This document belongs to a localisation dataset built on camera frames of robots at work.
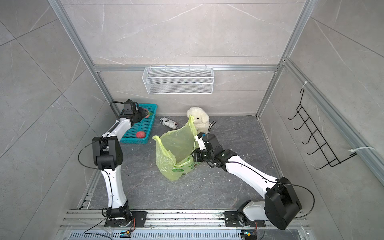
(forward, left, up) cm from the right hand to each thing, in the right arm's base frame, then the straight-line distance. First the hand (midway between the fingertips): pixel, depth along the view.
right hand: (192, 154), depth 80 cm
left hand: (+36, +32, +2) cm, 48 cm away
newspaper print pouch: (+33, +18, -12) cm, 40 cm away
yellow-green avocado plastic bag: (-5, +9, +7) cm, 13 cm away
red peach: (+22, +36, -10) cm, 43 cm away
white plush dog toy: (+25, -6, +1) cm, 26 cm away
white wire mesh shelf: (+49, +9, +15) cm, 52 cm away
